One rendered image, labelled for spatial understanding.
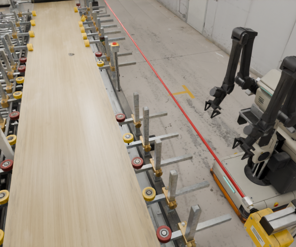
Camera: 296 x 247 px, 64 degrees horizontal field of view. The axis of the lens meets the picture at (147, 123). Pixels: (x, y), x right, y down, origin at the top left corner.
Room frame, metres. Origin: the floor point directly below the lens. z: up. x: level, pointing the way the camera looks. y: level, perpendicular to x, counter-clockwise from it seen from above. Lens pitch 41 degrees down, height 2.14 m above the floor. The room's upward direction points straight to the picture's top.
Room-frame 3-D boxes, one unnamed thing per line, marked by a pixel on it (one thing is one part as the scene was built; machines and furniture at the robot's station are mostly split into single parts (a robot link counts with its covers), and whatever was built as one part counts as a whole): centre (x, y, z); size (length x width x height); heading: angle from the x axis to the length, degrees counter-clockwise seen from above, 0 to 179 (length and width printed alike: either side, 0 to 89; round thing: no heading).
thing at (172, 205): (0.81, -0.14, 0.81); 0.14 x 0.06 x 0.05; 18
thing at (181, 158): (1.09, -0.12, 0.81); 0.43 x 0.03 x 0.04; 108
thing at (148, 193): (0.79, -0.01, 0.85); 0.08 x 0.08 x 0.11
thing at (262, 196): (1.39, -1.08, 0.16); 0.67 x 0.64 x 0.25; 108
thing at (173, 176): (0.79, -0.14, 0.87); 0.04 x 0.04 x 0.48; 18
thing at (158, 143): (1.03, -0.07, 0.87); 0.04 x 0.04 x 0.48; 18
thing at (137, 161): (1.02, 0.07, 0.85); 0.08 x 0.08 x 0.11
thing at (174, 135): (1.32, -0.04, 0.80); 0.43 x 0.03 x 0.04; 108
